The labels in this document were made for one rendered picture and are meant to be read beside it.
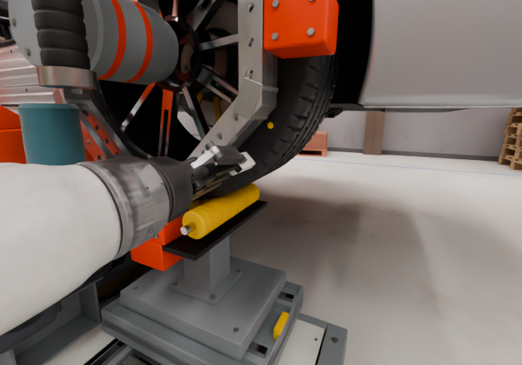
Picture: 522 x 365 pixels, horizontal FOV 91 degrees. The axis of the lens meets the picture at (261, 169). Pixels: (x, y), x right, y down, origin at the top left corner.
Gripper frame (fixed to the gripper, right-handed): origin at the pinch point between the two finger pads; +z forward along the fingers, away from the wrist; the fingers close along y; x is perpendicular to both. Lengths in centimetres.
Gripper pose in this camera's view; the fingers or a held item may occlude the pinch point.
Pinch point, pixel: (239, 162)
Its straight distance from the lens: 45.1
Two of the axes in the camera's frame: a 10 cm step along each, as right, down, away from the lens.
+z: 4.3, -1.9, 8.8
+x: -6.3, -7.6, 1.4
